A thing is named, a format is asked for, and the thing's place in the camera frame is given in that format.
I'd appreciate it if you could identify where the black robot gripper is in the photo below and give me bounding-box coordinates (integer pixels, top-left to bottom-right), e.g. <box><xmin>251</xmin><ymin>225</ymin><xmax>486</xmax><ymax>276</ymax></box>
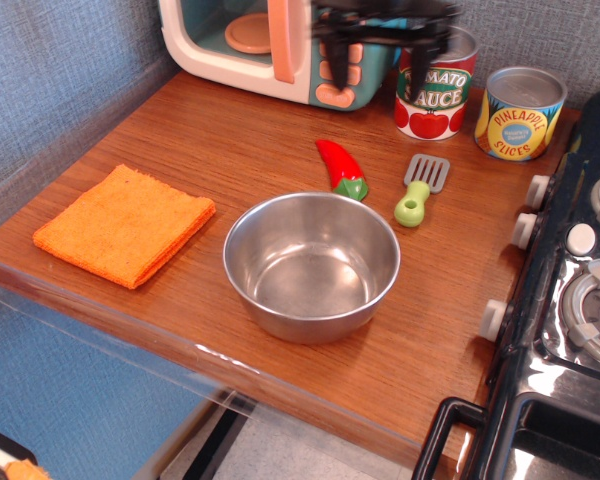
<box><xmin>312</xmin><ymin>1</ymin><xmax>461</xmax><ymax>98</ymax></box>

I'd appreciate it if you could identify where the green handled grey spatula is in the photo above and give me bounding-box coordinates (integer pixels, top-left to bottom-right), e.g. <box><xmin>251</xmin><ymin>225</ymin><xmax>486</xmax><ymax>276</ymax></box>
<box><xmin>394</xmin><ymin>154</ymin><xmax>450</xmax><ymax>228</ymax></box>

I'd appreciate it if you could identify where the red toy chili pepper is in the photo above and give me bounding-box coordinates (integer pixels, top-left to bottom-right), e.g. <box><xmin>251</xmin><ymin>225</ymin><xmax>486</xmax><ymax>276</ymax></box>
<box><xmin>315</xmin><ymin>139</ymin><xmax>369</xmax><ymax>201</ymax></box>

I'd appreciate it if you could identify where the tomato sauce can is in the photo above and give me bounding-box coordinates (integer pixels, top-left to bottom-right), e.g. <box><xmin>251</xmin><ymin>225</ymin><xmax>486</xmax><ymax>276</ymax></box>
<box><xmin>394</xmin><ymin>27</ymin><xmax>478</xmax><ymax>140</ymax></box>

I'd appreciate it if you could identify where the teal toy microwave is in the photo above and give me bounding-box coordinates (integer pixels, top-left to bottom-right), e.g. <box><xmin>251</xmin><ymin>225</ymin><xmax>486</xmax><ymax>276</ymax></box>
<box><xmin>159</xmin><ymin>1</ymin><xmax>400</xmax><ymax>111</ymax></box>

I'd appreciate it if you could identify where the pineapple slices can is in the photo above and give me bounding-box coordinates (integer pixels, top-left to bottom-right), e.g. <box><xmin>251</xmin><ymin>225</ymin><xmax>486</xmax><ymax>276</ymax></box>
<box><xmin>474</xmin><ymin>66</ymin><xmax>567</xmax><ymax>162</ymax></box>

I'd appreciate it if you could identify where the white stove knob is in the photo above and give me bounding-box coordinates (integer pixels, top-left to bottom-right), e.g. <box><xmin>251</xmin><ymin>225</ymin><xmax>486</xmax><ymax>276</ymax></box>
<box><xmin>525</xmin><ymin>175</ymin><xmax>551</xmax><ymax>210</ymax></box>
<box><xmin>511</xmin><ymin>213</ymin><xmax>537</xmax><ymax>250</ymax></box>
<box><xmin>479</xmin><ymin>299</ymin><xmax>508</xmax><ymax>342</ymax></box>

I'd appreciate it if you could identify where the stainless steel bowl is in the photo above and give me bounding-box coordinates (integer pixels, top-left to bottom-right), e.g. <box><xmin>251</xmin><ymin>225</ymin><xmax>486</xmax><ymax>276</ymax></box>
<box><xmin>223</xmin><ymin>192</ymin><xmax>401</xmax><ymax>344</ymax></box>

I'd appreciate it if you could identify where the white stove button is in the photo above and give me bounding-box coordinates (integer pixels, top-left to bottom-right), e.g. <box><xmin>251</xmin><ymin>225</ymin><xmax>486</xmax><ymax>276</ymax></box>
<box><xmin>566</xmin><ymin>223</ymin><xmax>596</xmax><ymax>256</ymax></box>

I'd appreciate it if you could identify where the orange folded cloth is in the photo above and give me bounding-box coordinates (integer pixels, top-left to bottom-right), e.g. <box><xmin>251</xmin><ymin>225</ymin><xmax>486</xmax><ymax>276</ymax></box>
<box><xmin>33</xmin><ymin>164</ymin><xmax>216</xmax><ymax>290</ymax></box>

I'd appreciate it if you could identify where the black toy stove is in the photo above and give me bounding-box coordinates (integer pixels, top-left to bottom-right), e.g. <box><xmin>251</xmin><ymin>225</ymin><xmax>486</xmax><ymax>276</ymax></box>
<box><xmin>410</xmin><ymin>85</ymin><xmax>600</xmax><ymax>480</ymax></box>

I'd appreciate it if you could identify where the orange object at corner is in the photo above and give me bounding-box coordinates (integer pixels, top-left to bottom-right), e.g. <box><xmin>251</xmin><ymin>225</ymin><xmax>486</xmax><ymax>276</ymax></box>
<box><xmin>4</xmin><ymin>459</ymin><xmax>51</xmax><ymax>480</ymax></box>

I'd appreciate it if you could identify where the black oven door handle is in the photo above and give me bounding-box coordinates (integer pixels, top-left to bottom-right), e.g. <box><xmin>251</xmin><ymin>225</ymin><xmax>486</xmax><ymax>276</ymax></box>
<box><xmin>412</xmin><ymin>397</ymin><xmax>487</xmax><ymax>480</ymax></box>

